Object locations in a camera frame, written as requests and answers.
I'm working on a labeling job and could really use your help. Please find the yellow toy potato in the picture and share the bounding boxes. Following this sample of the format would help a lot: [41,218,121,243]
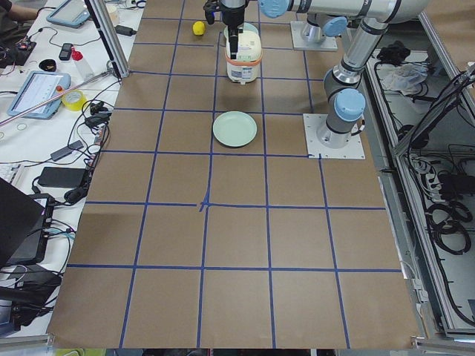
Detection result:
[192,21,206,36]

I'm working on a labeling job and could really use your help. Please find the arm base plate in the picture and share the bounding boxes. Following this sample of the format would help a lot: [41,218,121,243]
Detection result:
[303,113,365,159]
[290,21,338,52]

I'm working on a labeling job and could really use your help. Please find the green plate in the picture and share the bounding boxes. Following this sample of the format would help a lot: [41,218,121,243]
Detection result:
[212,111,258,148]
[223,22,259,38]

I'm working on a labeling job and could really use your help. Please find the white rice cooker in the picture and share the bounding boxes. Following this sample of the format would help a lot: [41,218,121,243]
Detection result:
[226,30,263,85]

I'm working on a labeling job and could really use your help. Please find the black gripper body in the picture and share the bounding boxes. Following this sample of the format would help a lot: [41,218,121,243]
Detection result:
[221,5,246,36]

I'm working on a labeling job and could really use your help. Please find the black power adapter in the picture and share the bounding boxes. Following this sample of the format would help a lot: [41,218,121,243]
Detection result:
[38,167,86,188]

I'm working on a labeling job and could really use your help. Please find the green plate right side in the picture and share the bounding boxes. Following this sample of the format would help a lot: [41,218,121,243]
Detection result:
[223,22,259,38]

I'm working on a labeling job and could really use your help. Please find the green plate left side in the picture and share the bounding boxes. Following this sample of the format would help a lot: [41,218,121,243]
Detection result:
[212,111,258,148]

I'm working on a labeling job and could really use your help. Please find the blue teach pendant tablet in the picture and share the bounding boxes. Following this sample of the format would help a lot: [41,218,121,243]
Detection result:
[7,70,71,116]

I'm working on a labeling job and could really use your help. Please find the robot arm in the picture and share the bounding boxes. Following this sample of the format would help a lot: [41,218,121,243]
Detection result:
[203,1,428,59]
[259,0,428,149]

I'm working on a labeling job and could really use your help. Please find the yellow tape roll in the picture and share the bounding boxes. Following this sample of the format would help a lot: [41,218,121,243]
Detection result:
[61,90,87,112]

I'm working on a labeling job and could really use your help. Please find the black laptop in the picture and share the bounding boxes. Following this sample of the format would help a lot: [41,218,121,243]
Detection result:
[1,180,53,267]

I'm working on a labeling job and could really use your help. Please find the aluminium frame post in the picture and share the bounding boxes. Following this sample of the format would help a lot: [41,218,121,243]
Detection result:
[85,0,129,79]

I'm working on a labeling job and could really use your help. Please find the plastic squeeze bottle red cap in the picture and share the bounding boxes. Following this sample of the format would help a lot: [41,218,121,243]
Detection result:
[71,47,94,80]

